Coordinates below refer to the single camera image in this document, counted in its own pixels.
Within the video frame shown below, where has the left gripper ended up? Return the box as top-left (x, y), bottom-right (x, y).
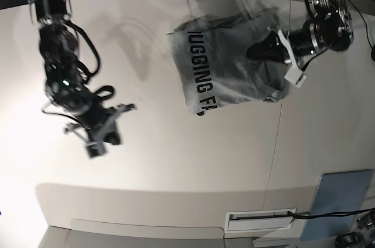
top-left (246, 23), bottom-right (318, 64)

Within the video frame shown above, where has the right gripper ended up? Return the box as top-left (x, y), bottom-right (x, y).
top-left (64, 98), bottom-right (137, 145)

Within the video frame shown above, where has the grey T-shirt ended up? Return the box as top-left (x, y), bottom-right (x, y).
top-left (166, 9), bottom-right (284, 115)

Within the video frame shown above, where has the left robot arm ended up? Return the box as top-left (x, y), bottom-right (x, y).
top-left (247, 0), bottom-right (354, 72)

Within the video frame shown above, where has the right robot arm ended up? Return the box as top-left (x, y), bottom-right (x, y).
top-left (29, 0), bottom-right (135, 145)

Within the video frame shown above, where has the blue-grey mat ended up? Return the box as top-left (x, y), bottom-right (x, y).
top-left (299, 169), bottom-right (373, 242)

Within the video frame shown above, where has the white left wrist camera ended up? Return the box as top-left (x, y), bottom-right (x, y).
top-left (277, 29), bottom-right (306, 88)

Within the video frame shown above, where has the black cable over mat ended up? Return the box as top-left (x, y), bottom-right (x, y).
top-left (288, 208), bottom-right (375, 220)

